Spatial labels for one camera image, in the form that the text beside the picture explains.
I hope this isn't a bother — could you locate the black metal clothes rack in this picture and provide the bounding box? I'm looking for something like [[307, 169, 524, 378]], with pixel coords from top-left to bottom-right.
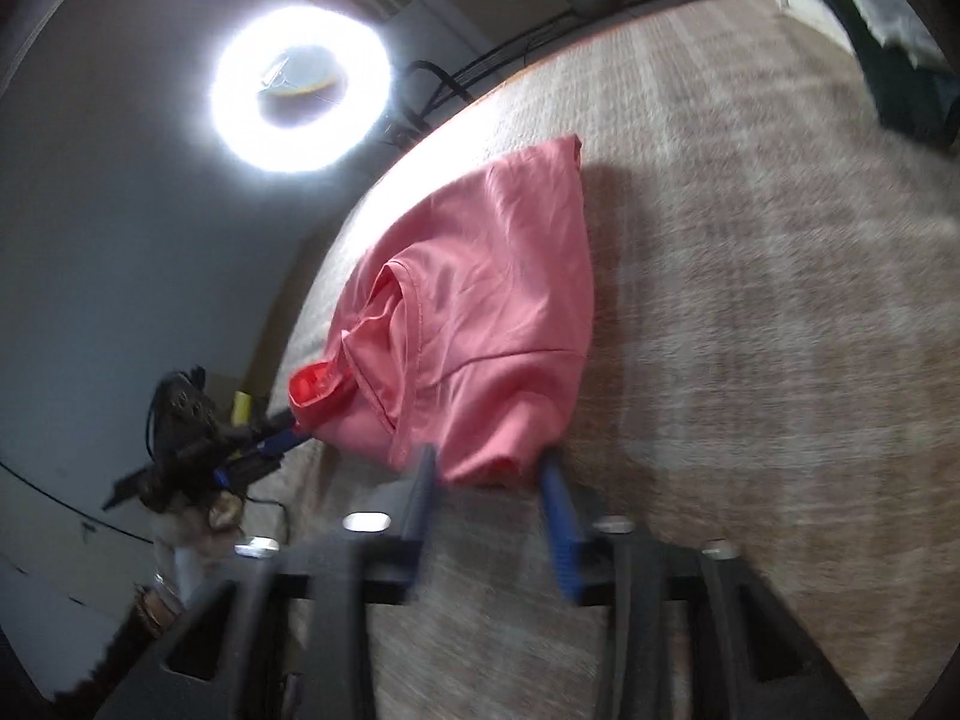
[[386, 0, 788, 147]]

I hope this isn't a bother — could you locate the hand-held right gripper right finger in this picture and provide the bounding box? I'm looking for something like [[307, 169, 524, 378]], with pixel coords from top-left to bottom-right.
[[538, 450, 871, 720]]

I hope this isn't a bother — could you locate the white ring light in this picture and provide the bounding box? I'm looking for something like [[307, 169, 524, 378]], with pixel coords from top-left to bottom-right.
[[210, 6, 392, 172]]

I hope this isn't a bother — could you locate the pink t-shirt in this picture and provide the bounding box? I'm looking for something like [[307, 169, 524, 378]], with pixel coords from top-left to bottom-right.
[[289, 133, 597, 488]]

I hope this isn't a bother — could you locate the person's left hand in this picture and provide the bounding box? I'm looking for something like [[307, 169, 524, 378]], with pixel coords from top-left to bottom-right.
[[154, 491, 245, 542]]

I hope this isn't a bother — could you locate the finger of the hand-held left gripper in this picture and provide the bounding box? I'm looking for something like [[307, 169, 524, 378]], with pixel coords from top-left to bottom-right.
[[214, 429, 310, 482], [247, 408, 302, 437]]

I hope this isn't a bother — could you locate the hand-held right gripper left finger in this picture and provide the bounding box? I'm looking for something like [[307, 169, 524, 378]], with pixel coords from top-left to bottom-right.
[[97, 442, 441, 720]]

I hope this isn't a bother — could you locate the beige plaid blanket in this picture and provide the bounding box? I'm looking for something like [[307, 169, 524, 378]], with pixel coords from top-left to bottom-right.
[[285, 0, 960, 720]]

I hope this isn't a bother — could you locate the stack of folded clothes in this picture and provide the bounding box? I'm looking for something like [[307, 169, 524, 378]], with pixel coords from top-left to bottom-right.
[[769, 0, 950, 158]]

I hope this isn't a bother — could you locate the person's left forearm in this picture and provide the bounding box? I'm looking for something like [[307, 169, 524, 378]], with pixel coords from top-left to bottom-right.
[[135, 532, 226, 631]]

